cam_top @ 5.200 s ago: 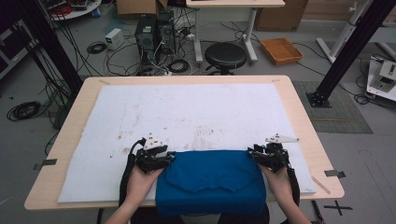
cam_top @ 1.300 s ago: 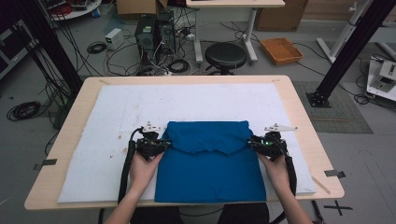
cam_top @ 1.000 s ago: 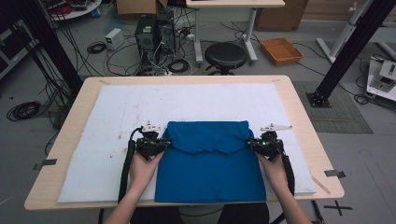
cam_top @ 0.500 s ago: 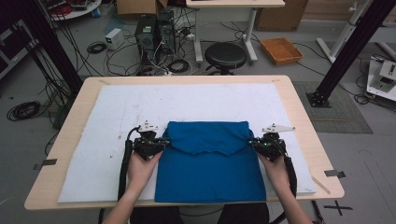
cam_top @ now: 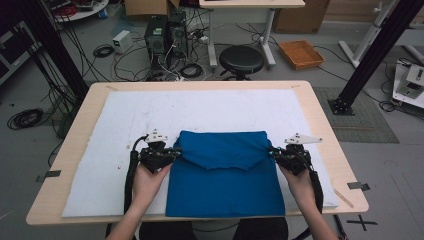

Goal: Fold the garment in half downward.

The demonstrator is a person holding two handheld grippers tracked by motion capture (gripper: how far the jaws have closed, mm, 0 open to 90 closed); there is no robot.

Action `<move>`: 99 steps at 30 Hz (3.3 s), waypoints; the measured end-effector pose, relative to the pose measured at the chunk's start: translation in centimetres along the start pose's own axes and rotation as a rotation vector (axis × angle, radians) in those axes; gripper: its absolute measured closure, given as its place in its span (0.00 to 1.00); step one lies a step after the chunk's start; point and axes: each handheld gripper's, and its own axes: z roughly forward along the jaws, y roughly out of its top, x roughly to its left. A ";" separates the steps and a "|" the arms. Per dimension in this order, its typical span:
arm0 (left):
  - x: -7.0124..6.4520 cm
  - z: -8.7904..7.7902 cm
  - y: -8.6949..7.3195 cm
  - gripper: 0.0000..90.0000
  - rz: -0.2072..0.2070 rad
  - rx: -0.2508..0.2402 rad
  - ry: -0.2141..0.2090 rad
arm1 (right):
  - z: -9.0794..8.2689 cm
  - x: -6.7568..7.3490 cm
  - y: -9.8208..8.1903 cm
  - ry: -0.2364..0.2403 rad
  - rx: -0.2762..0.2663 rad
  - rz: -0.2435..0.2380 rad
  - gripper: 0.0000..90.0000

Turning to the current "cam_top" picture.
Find grey floor mat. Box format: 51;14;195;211
312;86;400;145

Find large cardboard box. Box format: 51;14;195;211
272;0;332;34

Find grey tape piece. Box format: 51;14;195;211
35;169;63;184
346;181;371;192

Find black aluminium post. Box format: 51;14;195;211
18;0;90;102
327;0;424;117

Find black round stool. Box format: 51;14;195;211
218;44;266;82

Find coiled black cable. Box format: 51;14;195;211
6;107;45;131
92;43;115;59
179;62;205;79

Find small cardboard box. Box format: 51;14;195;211
124;0;181;17

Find person's left hand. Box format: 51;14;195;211
132;162;174;215

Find person's right hand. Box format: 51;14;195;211
279;165;318;215

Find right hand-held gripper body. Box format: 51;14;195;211
275;132;324;177

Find blue t-shirt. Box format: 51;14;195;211
165;130;287;219

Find person's legs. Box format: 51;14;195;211
137;217;290;240

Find white power supply box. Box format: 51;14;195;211
112;29;135;55

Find white metal stand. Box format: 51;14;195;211
338;0;402;69

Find white desk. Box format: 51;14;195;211
198;0;306;70

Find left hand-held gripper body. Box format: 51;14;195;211
138;128;175;175

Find round white table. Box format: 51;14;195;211
49;0;110;23

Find orange basket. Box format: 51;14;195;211
277;39;326;71

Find black tape cross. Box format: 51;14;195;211
346;214;379;232

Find white felt mat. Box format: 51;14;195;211
61;88;341;218

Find white electronic device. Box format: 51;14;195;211
392;62;424;110

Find black computer tower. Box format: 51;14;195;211
144;15;168;72
166;11;189;60

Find thin wooden stick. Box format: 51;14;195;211
332;188;355;209

